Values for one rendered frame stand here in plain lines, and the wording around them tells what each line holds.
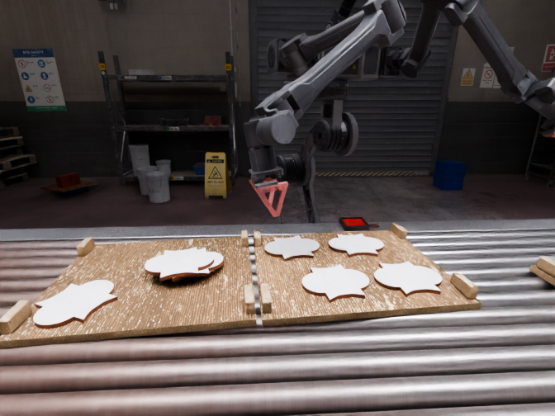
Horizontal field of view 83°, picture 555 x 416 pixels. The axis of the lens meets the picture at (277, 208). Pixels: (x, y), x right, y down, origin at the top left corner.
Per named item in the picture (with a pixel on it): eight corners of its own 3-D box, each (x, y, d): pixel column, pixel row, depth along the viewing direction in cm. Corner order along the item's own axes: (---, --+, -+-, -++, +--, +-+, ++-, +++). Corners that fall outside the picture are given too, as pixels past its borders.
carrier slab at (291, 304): (253, 241, 88) (253, 236, 87) (394, 234, 92) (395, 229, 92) (262, 327, 55) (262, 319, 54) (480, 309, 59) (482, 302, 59)
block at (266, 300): (259, 295, 61) (259, 282, 60) (269, 294, 61) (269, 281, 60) (262, 315, 55) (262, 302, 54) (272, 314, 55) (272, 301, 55)
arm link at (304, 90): (392, 34, 84) (377, -8, 79) (410, 29, 79) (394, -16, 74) (277, 138, 76) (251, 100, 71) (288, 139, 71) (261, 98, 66)
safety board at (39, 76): (27, 111, 505) (11, 48, 475) (66, 111, 507) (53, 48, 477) (26, 111, 503) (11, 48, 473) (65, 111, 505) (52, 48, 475)
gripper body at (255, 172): (254, 183, 66) (248, 148, 64) (249, 177, 76) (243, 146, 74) (284, 177, 67) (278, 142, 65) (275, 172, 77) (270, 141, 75)
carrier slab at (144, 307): (91, 249, 83) (89, 244, 82) (248, 241, 88) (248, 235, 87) (-3, 349, 50) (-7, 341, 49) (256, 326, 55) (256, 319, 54)
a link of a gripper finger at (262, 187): (263, 222, 66) (254, 178, 64) (258, 214, 73) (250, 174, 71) (293, 215, 67) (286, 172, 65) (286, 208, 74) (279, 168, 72)
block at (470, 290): (448, 282, 65) (451, 271, 64) (457, 281, 65) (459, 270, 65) (468, 300, 60) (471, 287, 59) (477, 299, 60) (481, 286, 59)
